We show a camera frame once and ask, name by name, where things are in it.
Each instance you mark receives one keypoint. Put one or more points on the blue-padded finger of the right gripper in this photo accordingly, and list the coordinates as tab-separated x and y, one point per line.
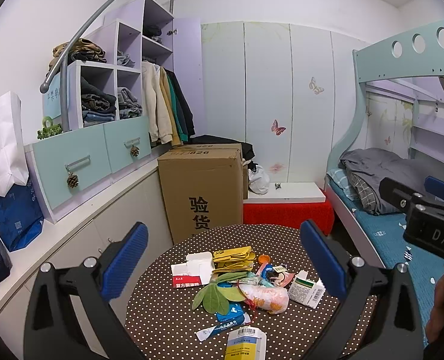
434	186

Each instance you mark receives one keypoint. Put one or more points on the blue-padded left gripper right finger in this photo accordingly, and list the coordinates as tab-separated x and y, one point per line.
324	254

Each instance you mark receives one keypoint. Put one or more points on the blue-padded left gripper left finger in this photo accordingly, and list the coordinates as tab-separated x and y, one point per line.
119	261

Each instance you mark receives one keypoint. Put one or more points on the orange bottle cap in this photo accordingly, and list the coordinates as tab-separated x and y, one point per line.
264	259

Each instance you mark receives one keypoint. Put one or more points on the orange white patterned pouch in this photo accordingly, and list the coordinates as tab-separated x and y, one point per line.
274	300

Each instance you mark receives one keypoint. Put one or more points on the yellow paper bag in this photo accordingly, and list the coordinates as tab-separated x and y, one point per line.
234	260

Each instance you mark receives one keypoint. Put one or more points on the green felt leaf toy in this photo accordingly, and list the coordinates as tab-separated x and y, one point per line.
215	297

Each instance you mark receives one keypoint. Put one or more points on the blue sachet packet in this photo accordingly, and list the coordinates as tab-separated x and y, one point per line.
207	333

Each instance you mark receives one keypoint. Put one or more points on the green white medicine box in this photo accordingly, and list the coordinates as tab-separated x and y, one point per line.
306	292

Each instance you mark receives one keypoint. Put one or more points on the teal quilted bed mattress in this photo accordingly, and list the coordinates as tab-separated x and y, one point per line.
385	232

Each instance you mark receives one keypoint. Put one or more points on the red storage bench white top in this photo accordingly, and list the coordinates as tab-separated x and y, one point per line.
289	205

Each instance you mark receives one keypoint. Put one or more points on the brown polka-dot round table cover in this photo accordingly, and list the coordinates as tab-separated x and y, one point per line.
163	324

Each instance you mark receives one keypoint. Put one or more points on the red white medicine box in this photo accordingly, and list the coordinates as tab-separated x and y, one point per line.
195	272

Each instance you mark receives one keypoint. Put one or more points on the grey folded duvet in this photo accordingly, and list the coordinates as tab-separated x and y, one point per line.
367	168

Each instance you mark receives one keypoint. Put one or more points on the blue foil wrapper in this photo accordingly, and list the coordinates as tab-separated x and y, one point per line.
235	310

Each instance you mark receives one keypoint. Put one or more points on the white plastic bag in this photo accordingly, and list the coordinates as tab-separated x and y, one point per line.
259	180

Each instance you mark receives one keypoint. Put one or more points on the blue shopping bag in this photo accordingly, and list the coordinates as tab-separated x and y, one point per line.
21	218

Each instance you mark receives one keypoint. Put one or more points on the white yellow medicine box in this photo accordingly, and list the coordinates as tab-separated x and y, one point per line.
246	343

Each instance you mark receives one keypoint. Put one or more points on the large cardboard box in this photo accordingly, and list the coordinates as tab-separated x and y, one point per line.
202	188

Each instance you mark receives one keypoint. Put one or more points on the left teal drawer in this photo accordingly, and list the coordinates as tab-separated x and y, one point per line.
71	162

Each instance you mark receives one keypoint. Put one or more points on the teal drawer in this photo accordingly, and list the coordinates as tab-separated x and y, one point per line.
71	162
127	141

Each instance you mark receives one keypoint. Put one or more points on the right teal drawer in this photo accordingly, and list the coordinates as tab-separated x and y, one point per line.
127	141

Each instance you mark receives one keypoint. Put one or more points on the black clothes behind box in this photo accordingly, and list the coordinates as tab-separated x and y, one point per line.
247	149

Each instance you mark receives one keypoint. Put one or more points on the white paper bag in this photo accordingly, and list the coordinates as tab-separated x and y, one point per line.
13	165

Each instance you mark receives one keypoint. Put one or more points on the hanging jackets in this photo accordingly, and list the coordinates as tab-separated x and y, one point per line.
168	113

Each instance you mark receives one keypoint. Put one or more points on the purple cubby shelf unit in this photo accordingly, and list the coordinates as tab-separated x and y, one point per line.
142	30

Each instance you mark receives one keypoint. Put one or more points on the pink butterfly wall sticker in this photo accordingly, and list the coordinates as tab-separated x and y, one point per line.
276	128

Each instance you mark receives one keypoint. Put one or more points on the teal bunk bed frame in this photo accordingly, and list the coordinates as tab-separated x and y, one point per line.
408	67

